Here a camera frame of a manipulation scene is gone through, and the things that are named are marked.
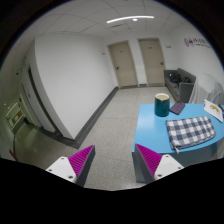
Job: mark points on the left beige door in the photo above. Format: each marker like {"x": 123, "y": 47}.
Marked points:
{"x": 123, "y": 64}

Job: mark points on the black bag on sofa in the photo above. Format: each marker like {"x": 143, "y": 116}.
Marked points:
{"x": 175, "y": 78}

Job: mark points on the purple notebook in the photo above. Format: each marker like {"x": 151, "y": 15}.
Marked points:
{"x": 177, "y": 107}

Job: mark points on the long ceiling light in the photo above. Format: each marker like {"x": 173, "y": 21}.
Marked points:
{"x": 135, "y": 18}

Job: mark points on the white card with rainbow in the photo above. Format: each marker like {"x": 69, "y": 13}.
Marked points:
{"x": 214, "y": 110}

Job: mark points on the right beige door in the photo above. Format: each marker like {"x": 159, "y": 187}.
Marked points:
{"x": 153, "y": 61}

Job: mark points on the beige door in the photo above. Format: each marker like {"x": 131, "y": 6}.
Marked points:
{"x": 123, "y": 64}
{"x": 153, "y": 61}

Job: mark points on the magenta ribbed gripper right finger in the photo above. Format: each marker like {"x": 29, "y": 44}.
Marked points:
{"x": 154, "y": 166}

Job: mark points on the dark green cylindrical container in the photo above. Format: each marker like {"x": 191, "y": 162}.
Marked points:
{"x": 162, "y": 104}

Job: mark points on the pink wall logo sign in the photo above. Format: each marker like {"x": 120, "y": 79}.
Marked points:
{"x": 193, "y": 42}

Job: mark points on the blue table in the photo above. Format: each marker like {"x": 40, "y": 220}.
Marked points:
{"x": 151, "y": 132}

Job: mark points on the blue white checkered towel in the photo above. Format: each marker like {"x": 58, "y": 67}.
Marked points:
{"x": 184, "y": 133}

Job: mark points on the grey sofa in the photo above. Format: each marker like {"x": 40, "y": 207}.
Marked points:
{"x": 181, "y": 91}

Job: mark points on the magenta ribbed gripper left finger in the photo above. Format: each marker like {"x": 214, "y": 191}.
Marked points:
{"x": 74, "y": 168}

